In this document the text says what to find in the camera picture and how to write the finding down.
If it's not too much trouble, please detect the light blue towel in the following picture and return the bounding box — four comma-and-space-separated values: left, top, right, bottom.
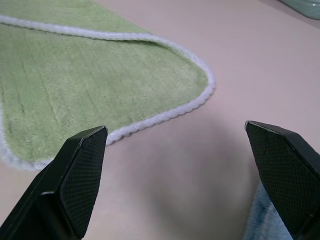
240, 181, 297, 240

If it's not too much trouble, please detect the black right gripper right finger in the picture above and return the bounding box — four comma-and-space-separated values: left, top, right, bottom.
244, 120, 320, 240

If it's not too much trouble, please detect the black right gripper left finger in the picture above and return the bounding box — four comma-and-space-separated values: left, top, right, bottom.
0, 125, 109, 240

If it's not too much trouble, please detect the green towel with white trim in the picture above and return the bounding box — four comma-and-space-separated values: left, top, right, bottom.
0, 0, 216, 172

